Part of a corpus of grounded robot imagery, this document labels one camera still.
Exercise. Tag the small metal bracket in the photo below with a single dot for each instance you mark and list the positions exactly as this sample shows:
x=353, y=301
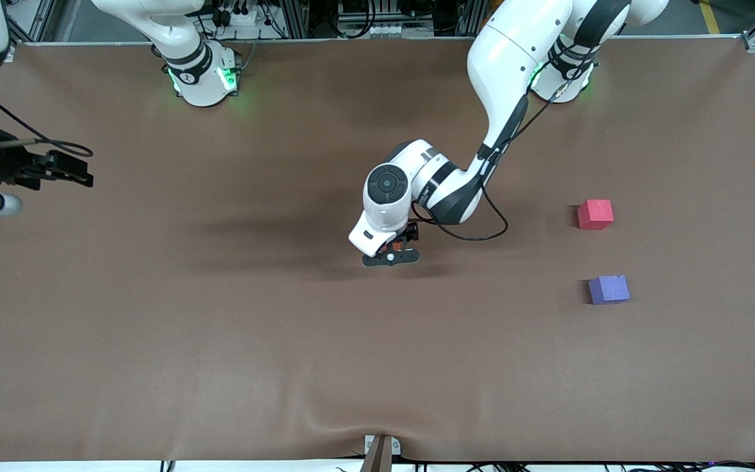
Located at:
x=369, y=446

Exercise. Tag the white power strip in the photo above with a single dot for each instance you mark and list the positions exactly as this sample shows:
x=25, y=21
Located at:
x=236, y=18

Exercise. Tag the red foam block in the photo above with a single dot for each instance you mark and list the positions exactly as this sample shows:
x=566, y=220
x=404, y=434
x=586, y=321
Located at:
x=595, y=214

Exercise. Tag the brown table mat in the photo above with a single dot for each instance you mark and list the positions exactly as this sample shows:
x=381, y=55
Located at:
x=351, y=328

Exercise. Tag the aluminium frame post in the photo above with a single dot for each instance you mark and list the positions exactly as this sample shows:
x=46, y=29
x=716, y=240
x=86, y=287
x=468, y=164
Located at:
x=470, y=16
x=293, y=18

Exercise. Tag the purple foam block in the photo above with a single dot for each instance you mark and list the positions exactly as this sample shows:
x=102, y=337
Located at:
x=609, y=290

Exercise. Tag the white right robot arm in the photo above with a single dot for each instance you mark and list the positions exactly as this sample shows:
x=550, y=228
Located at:
x=200, y=85

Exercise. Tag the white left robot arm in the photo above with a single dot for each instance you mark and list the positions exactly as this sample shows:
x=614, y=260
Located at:
x=508, y=52

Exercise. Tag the white terminal block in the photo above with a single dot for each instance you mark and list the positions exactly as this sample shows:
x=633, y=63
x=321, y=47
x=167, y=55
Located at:
x=390, y=30

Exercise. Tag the brown camera mount bar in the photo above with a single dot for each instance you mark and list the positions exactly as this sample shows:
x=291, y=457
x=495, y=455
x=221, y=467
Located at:
x=377, y=459

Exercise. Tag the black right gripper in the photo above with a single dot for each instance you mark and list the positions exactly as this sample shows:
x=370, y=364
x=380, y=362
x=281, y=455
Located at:
x=5, y=165

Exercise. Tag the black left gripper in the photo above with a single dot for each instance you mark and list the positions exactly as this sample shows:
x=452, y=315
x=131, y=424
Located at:
x=406, y=236

